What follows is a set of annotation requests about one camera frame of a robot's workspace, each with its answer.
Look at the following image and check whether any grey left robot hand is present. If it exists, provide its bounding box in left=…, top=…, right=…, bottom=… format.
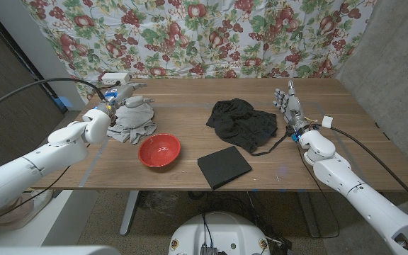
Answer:
left=99, top=81, right=155, bottom=125

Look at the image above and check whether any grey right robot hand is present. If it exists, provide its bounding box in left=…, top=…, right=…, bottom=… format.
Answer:
left=273, top=79, right=314, bottom=135

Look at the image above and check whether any grey shirt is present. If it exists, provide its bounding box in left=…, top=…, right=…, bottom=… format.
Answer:
left=106, top=102, right=158, bottom=146

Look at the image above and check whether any red bowl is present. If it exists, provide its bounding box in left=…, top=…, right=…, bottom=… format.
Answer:
left=137, top=132, right=182, bottom=169

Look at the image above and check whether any black folder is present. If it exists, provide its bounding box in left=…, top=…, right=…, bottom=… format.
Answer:
left=196, top=145, right=253, bottom=191

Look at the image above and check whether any white power strip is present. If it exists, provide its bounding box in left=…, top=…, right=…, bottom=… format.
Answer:
left=101, top=72, right=132, bottom=86

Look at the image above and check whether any black crumpled garment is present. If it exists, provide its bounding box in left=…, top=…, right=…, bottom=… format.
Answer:
left=205, top=98, right=290, bottom=157

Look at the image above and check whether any small blue object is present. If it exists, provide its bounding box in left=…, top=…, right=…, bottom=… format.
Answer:
left=52, top=96, right=74, bottom=111

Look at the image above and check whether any grey tape strip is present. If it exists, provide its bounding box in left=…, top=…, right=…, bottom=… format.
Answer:
left=78, top=137, right=111, bottom=188

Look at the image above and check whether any floral fruit print backdrop cloth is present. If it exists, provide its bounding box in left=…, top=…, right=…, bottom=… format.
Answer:
left=19, top=0, right=378, bottom=104

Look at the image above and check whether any white table leg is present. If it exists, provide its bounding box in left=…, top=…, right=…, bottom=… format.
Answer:
left=119, top=190, right=141, bottom=237

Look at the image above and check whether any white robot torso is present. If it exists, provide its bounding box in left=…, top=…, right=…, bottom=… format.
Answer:
left=167, top=211, right=272, bottom=255

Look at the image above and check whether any beige cloth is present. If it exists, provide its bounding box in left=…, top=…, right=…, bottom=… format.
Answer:
left=0, top=193, right=37, bottom=244

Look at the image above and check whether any black power strip cable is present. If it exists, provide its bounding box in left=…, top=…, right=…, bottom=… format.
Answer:
left=89, top=80, right=122, bottom=95

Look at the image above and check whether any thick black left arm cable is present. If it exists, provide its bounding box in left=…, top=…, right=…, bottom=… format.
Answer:
left=0, top=77, right=106, bottom=120

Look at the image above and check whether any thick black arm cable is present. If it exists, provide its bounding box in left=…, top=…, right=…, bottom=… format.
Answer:
left=0, top=77, right=106, bottom=120
left=317, top=123, right=408, bottom=216

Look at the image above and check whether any white door frame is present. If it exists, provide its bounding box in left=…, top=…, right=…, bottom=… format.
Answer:
left=0, top=0, right=86, bottom=111

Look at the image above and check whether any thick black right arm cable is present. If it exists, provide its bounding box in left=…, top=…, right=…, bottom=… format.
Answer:
left=317, top=123, right=408, bottom=216

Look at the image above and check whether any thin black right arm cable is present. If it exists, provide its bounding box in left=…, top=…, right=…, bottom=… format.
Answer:
left=295, top=140, right=341, bottom=239

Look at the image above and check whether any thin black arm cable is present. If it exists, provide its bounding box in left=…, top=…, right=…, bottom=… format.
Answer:
left=0, top=165, right=71, bottom=228
left=295, top=140, right=341, bottom=239

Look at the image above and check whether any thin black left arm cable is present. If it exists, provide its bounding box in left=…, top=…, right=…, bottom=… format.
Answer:
left=0, top=165, right=71, bottom=228

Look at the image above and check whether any blue torso cable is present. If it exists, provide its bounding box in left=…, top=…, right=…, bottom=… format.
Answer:
left=200, top=212, right=215, bottom=248

